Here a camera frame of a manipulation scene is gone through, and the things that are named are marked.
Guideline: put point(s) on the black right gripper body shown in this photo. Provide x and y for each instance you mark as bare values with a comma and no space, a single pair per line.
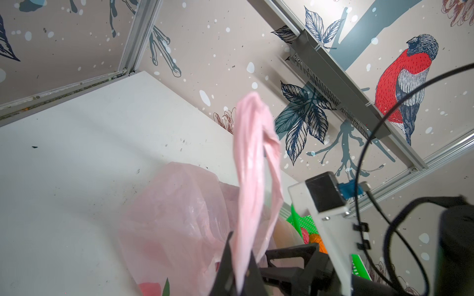
323,274

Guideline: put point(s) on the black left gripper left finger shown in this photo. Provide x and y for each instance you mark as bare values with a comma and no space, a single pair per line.
224,284

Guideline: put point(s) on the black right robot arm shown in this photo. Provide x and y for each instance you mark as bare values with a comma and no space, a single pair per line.
455,275

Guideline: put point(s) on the orange fruit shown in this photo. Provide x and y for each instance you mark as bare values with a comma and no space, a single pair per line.
316,238

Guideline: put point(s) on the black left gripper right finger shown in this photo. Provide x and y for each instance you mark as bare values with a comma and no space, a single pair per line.
253,282

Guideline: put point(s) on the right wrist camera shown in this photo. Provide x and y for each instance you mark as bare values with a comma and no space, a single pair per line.
321,198

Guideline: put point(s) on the pink plastic bag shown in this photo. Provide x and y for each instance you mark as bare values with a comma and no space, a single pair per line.
178,227

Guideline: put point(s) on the red dragon fruit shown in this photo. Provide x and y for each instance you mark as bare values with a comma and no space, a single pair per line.
155,289

